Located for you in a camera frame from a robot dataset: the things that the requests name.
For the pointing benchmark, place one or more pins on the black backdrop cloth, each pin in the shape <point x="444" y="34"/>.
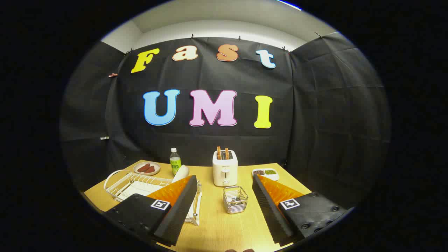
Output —
<point x="196" y="147"/>

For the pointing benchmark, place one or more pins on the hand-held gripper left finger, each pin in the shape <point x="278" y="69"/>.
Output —
<point x="178" y="213"/>

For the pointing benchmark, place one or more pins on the white divided bean dish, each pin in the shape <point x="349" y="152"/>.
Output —
<point x="273" y="176"/>

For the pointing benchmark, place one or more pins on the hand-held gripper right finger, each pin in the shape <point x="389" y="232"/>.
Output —
<point x="267" y="210"/>

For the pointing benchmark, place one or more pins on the white toaster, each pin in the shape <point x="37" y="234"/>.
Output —
<point x="225" y="171"/>

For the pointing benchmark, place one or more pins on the white plate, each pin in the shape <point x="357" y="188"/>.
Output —
<point x="180" y="173"/>

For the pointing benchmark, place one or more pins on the toast slice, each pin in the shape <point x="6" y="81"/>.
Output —
<point x="218" y="153"/>
<point x="227" y="153"/>

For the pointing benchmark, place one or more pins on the red sausage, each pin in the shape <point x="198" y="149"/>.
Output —
<point x="150" y="170"/>
<point x="143" y="168"/>

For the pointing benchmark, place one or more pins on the green label drink bottle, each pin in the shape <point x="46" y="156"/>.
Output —
<point x="175" y="162"/>

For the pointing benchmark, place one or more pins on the small beige dish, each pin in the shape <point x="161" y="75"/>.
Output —
<point x="156" y="167"/>

